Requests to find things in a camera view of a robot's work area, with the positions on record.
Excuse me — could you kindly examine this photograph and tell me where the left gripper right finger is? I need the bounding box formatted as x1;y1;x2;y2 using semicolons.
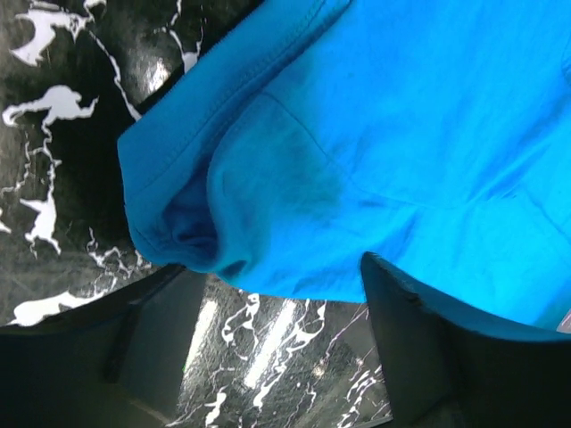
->
360;252;570;427

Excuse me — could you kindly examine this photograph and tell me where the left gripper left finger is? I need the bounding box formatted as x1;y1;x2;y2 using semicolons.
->
1;266;207;427

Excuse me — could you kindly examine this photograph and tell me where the blue t-shirt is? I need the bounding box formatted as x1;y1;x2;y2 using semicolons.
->
118;0;570;329

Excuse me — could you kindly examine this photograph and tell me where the black marble pattern mat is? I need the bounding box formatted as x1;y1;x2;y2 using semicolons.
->
1;1;391;427

